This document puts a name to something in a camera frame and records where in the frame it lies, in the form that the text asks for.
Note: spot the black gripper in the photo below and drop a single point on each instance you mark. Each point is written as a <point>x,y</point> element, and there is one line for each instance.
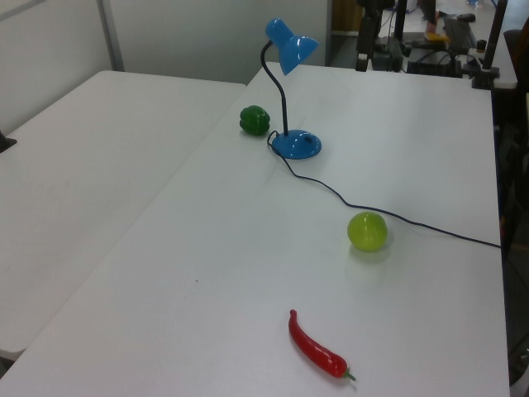
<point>366,35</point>

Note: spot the blue gooseneck desk lamp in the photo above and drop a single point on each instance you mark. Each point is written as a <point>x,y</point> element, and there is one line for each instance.
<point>295,145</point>

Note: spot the thin black upright pole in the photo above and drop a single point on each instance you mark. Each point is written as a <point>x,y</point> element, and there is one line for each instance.
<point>400,20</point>

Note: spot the yellow flat object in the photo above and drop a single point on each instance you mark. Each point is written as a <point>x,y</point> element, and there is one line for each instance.
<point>437,37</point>

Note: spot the black keyboard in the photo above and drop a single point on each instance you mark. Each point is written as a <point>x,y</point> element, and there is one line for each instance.
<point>459,31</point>

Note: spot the dark green bell pepper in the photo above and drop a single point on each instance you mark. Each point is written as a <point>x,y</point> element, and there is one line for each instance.
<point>254,121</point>

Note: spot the black pole with table clamp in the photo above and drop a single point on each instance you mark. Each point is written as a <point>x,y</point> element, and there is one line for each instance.
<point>494,37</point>

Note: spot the lime green round fruit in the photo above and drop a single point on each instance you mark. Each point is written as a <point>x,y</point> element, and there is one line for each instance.
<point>367,231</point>

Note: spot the red chili pepper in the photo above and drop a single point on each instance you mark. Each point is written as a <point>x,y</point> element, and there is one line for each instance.
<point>314,351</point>

